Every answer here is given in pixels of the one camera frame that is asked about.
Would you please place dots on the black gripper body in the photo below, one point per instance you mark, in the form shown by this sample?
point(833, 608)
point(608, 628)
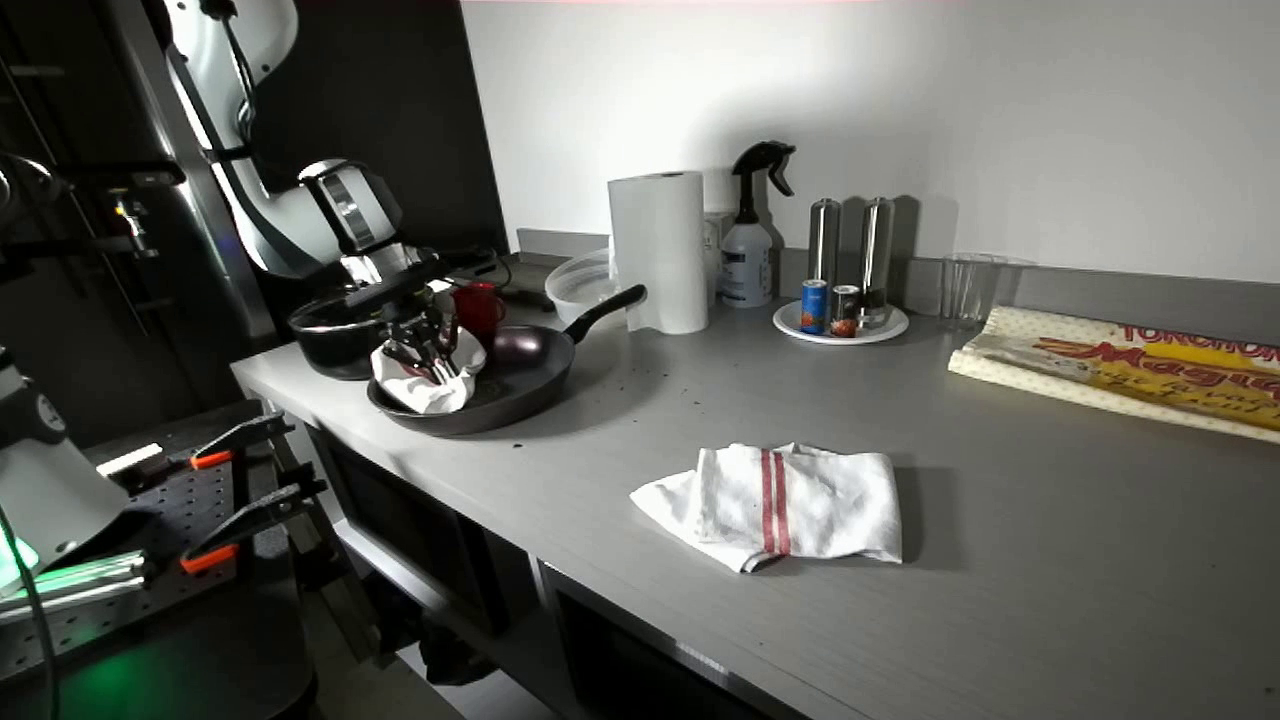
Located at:
point(425, 319)

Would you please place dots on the white towel red stripes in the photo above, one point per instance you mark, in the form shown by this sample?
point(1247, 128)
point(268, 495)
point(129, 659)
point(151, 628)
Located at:
point(425, 394)
point(775, 506)

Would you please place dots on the dark purple frying pan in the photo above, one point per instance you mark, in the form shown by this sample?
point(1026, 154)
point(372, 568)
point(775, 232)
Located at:
point(535, 367)

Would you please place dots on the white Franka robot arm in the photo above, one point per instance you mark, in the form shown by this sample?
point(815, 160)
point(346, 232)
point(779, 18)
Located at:
point(266, 200)

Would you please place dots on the white paper towel roll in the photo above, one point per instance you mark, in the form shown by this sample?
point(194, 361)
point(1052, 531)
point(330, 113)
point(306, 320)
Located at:
point(662, 253)

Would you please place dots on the red mug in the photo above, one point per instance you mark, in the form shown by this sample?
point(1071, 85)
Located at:
point(479, 310)

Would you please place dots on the black cooking pot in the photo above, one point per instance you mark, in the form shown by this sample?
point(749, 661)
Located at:
point(325, 350)

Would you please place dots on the clear plastic container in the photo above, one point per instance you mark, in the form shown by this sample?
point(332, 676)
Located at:
point(577, 287)

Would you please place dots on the grey counter cabinet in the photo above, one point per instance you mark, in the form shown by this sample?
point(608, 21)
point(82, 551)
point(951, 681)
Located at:
point(443, 563)

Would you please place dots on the spray bottle black trigger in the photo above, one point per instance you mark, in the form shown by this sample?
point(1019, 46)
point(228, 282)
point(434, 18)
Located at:
point(749, 263)

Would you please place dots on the blue can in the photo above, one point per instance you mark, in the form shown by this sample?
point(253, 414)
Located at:
point(815, 305)

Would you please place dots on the black robot table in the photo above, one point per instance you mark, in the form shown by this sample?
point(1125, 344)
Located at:
point(163, 653)

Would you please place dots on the white round plate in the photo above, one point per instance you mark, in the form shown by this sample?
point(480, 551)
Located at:
point(881, 324)

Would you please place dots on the clear drinking glass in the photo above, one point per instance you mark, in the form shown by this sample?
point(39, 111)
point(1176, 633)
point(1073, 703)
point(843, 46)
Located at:
point(974, 287)

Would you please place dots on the grey aluminium frame post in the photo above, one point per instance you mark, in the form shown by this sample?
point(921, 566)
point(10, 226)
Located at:
point(185, 160)

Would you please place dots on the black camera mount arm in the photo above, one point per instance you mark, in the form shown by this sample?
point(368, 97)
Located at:
point(82, 226)

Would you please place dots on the aluminium mounting rail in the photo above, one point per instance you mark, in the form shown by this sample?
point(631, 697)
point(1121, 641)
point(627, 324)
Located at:
point(74, 581)

